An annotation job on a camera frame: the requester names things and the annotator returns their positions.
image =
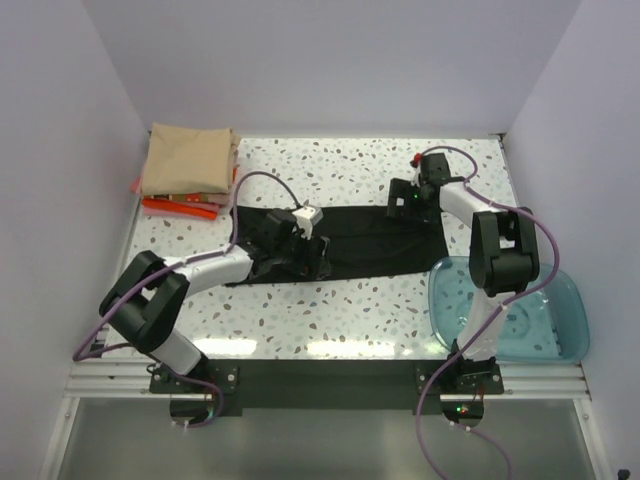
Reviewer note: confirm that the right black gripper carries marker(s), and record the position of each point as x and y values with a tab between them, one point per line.
401	189

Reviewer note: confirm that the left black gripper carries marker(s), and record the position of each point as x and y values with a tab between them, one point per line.
319	264

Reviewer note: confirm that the black t shirt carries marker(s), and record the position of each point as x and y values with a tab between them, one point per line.
363	242

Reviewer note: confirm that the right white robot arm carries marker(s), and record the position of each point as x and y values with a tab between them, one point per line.
503	260

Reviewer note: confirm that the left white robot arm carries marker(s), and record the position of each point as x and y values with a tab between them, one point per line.
144	303

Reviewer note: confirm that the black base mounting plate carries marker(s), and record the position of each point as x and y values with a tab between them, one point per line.
239	385

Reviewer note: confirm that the folded red orange t shirt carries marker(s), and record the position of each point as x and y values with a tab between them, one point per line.
165	207

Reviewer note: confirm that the folded beige t shirt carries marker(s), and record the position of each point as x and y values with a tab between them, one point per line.
187	161

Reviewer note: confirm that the blue transparent plastic bin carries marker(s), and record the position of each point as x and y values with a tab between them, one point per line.
548	326

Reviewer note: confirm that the folded pink t shirt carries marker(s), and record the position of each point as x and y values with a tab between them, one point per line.
189	195

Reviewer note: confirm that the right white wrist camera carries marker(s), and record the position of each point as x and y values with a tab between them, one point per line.
415	163

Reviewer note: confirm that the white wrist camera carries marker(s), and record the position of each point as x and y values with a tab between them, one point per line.
415	163
307	217

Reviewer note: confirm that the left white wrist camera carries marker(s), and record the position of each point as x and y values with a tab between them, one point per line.
307	217

